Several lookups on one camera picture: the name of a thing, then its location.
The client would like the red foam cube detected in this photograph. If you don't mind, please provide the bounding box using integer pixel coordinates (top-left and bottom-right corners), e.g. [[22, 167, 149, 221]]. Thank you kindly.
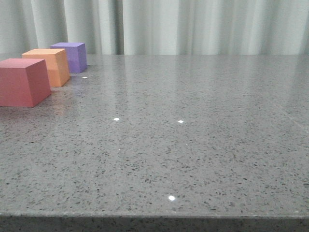
[[0, 58, 51, 107]]

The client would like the orange foam cube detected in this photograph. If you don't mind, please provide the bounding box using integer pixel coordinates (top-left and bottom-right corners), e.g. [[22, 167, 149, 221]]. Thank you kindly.
[[22, 48, 70, 87]]

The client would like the pale green curtain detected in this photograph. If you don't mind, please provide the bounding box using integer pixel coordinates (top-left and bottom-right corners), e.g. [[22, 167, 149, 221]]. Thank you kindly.
[[0, 0, 309, 55]]

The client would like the purple foam cube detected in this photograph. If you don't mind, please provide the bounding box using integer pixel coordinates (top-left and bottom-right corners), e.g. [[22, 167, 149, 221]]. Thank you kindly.
[[50, 43, 87, 73]]

